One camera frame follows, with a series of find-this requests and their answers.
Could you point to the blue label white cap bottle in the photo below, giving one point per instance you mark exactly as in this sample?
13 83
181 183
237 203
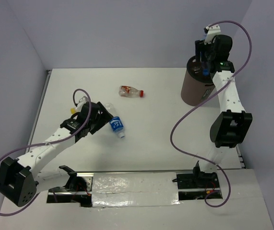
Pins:
116 123

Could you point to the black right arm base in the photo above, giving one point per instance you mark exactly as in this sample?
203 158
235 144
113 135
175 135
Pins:
197 179

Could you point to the white foil covered front board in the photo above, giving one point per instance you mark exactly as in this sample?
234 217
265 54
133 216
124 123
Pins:
147 201

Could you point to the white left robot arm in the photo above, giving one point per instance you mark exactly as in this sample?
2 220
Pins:
23 178

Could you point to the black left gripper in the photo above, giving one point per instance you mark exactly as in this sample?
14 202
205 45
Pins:
102 120

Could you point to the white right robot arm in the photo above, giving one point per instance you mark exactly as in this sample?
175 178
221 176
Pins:
231 126

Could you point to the yellow cap orange label bottle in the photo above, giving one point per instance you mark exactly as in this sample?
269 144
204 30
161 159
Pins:
75 110

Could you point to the brown plastic waste bin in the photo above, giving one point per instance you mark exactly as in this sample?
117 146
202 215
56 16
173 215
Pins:
196 87

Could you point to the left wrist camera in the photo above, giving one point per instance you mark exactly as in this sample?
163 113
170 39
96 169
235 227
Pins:
81 102

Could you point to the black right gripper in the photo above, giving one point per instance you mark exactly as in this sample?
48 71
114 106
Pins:
200 46

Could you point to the blue cap crushed water bottle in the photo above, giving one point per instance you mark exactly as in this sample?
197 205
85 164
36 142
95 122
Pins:
204 64

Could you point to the red cap clear bottle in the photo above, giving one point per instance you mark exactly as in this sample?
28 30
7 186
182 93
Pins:
130 92

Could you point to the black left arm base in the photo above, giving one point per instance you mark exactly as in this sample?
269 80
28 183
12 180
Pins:
79 187

